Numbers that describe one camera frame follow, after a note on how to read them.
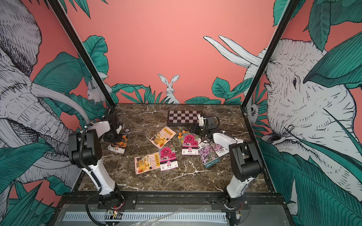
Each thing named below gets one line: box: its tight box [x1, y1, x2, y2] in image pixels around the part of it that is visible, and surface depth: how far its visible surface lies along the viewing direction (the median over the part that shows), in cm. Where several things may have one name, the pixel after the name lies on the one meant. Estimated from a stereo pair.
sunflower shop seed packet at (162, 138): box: [149, 126, 177, 150], surface depth 102 cm
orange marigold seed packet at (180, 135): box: [177, 130, 190, 144], surface depth 103 cm
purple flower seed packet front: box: [197, 140, 221, 169], surface depth 93 cm
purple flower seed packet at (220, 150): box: [211, 142, 230, 157], surface depth 95 cm
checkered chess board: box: [166, 110, 203, 127], surface depth 112 cm
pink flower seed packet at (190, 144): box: [181, 133, 199, 156], surface depth 97 cm
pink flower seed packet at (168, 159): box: [159, 144, 179, 172], surface depth 92 cm
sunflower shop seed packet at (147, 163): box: [134, 152, 161, 175], surface depth 90 cm
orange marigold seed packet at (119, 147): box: [107, 134, 128, 154], surface depth 95 cm
